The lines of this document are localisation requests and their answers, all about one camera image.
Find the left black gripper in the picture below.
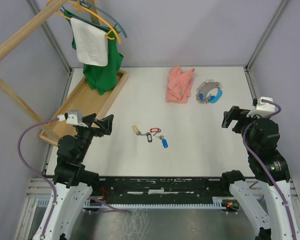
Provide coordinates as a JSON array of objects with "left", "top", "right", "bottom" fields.
[{"left": 76, "top": 113, "right": 114, "bottom": 161}]

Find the keyring holder with blue handle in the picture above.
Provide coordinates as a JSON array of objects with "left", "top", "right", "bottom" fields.
[{"left": 195, "top": 79, "right": 223, "bottom": 104}]

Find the red tagged key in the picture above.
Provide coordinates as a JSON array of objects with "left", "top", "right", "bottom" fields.
[{"left": 149, "top": 127, "right": 162, "bottom": 138}]

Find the blue tagged key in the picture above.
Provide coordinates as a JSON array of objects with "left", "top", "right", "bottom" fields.
[{"left": 158, "top": 135, "right": 168, "bottom": 148}]

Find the black tagged key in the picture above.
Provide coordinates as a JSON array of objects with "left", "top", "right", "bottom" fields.
[{"left": 140, "top": 132, "right": 153, "bottom": 143}]

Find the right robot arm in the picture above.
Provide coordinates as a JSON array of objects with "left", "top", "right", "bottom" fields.
[{"left": 219, "top": 106, "right": 300, "bottom": 240}]

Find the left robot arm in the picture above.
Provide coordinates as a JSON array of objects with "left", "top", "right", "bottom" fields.
[{"left": 33, "top": 110, "right": 114, "bottom": 240}]

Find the wooden tray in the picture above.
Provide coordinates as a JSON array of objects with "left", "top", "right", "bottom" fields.
[{"left": 38, "top": 70, "right": 129, "bottom": 146}]

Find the green shirt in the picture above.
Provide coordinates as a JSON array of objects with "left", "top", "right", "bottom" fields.
[{"left": 63, "top": 10, "right": 124, "bottom": 95}]

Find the pink cloth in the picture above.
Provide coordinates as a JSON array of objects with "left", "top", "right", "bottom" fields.
[{"left": 165, "top": 65, "right": 195, "bottom": 104}]

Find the white towel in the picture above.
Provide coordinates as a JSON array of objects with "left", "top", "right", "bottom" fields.
[{"left": 70, "top": 17, "right": 108, "bottom": 67}]

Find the yellow hanger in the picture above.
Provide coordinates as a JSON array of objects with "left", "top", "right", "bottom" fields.
[{"left": 45, "top": 0, "right": 122, "bottom": 45}]

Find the grey blue hanger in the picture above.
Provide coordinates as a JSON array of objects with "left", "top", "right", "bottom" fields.
[{"left": 59, "top": 0, "right": 128, "bottom": 39}]

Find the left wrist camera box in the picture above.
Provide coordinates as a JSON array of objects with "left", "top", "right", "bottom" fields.
[{"left": 57, "top": 110, "right": 83, "bottom": 126}]

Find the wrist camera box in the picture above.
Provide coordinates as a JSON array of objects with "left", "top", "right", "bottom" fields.
[
  {"left": 57, "top": 110, "right": 83, "bottom": 126},
  {"left": 247, "top": 96, "right": 276, "bottom": 118}
]

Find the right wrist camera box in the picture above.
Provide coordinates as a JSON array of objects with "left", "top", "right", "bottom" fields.
[{"left": 247, "top": 96, "right": 276, "bottom": 118}]

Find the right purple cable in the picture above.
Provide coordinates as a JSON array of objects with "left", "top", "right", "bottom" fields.
[{"left": 241, "top": 99, "right": 297, "bottom": 240}]

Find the purple cable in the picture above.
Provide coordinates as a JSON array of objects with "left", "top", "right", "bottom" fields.
[
  {"left": 241, "top": 99, "right": 297, "bottom": 240},
  {"left": 17, "top": 117, "right": 66, "bottom": 238}
]

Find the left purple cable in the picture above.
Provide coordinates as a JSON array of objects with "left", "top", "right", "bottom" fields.
[{"left": 17, "top": 117, "right": 66, "bottom": 238}]

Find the white cable duct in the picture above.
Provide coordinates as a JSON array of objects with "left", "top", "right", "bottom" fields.
[{"left": 37, "top": 197, "right": 239, "bottom": 210}]

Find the wooden rack frame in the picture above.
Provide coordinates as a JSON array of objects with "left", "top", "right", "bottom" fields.
[{"left": 0, "top": 0, "right": 100, "bottom": 147}]

